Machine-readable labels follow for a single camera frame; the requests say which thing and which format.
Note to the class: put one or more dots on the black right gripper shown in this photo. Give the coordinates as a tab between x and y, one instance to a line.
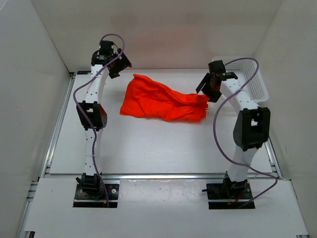
213	97

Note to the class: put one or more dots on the white plastic mesh basket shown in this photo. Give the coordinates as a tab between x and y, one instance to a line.
244	69

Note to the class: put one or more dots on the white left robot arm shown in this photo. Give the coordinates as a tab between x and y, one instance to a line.
91	113

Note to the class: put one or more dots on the black corner bracket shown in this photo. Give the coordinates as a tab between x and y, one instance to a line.
83	72

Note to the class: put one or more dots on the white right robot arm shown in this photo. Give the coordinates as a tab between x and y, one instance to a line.
251	129

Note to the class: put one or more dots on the right side aluminium rail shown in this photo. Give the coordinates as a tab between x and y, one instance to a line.
273	159

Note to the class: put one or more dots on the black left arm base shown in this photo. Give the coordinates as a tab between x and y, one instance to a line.
90	193

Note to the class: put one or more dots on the orange shorts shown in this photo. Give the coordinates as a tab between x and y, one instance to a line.
146	98

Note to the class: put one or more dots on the left side aluminium rail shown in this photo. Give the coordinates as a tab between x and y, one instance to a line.
48	156

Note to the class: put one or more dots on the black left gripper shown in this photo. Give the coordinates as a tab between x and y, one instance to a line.
122	64

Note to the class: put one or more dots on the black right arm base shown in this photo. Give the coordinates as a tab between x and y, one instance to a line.
229	195

